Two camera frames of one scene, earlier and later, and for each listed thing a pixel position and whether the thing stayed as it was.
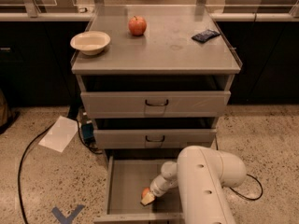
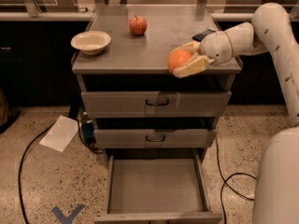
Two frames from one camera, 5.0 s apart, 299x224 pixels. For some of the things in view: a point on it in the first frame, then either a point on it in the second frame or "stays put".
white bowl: (90, 42) stays put
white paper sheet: (61, 133) stays put
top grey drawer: (154, 104) stays put
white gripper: (156, 189) -> (216, 49)
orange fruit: (145, 192) -> (177, 58)
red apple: (137, 25) stays put
